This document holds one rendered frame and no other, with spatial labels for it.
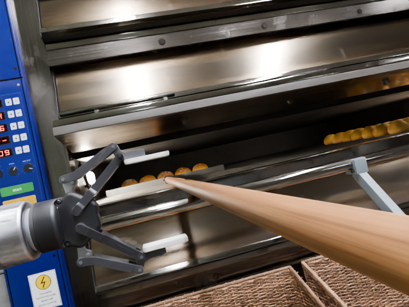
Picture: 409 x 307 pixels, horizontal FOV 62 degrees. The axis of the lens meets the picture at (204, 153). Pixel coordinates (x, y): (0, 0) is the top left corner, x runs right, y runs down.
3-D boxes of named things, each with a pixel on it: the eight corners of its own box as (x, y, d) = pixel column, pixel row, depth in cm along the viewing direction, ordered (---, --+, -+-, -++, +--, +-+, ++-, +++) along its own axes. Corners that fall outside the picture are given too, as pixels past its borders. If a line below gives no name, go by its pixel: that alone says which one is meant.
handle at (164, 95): (61, 130, 93) (63, 131, 95) (178, 108, 99) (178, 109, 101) (58, 111, 94) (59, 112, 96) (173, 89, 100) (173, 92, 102)
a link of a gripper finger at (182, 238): (142, 248, 51) (143, 253, 51) (187, 236, 52) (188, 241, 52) (142, 244, 54) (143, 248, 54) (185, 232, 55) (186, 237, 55)
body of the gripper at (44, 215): (38, 198, 54) (97, 185, 55) (48, 251, 53) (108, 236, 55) (20, 203, 46) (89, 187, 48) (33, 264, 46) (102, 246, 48)
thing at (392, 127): (321, 145, 199) (319, 136, 199) (392, 130, 207) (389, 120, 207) (396, 133, 139) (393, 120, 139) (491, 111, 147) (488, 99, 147)
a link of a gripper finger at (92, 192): (83, 214, 53) (75, 209, 53) (126, 157, 55) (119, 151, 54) (78, 218, 49) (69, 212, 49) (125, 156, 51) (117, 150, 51)
